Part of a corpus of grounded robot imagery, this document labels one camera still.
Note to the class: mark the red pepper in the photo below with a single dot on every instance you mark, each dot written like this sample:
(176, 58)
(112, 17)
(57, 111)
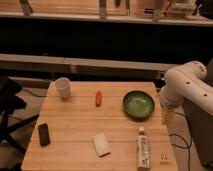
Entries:
(98, 99)

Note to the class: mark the white sponge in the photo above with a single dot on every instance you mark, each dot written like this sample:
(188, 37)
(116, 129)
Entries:
(101, 144)

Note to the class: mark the green bowl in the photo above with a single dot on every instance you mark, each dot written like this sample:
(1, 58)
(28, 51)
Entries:
(138, 104)

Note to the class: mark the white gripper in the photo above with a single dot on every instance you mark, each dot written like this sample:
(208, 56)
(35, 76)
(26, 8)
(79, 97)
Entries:
(169, 101)

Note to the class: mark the black chair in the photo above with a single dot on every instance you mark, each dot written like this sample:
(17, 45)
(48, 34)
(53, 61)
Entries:
(9, 103)

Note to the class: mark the white plastic bottle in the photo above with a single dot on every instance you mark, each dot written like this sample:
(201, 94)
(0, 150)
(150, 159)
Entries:
(143, 161)

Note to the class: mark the white paper cup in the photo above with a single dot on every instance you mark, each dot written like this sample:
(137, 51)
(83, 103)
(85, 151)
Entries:
(63, 87)

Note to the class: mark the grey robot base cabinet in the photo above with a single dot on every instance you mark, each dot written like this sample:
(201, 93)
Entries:
(198, 107)

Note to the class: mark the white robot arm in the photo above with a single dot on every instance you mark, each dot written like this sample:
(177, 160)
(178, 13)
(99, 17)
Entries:
(182, 82)

